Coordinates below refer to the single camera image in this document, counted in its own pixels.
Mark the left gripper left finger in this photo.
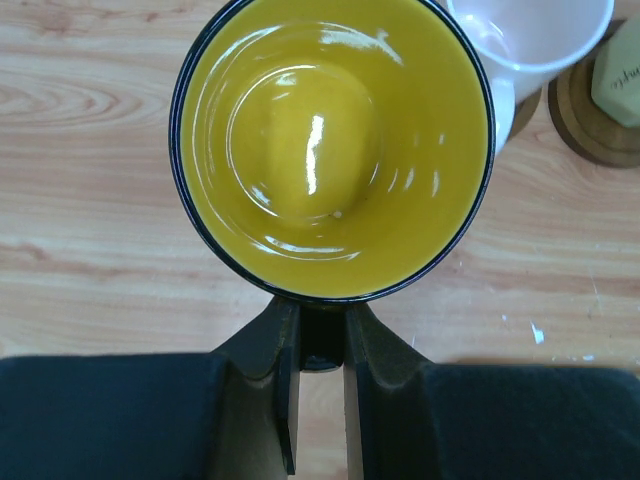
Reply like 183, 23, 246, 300
1, 298, 300, 479

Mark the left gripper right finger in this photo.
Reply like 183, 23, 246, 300
344, 305, 639, 479

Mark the yellow cup black handle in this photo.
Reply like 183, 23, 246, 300
168, 0, 497, 372

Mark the brown coaster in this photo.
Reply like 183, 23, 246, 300
508, 88, 543, 140
548, 19, 639, 169

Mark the brown coaster bottom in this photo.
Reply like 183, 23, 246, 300
548, 19, 639, 169

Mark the pink translucent cup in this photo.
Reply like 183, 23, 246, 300
446, 0, 615, 152

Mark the white cup green handle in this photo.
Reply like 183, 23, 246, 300
591, 15, 639, 128

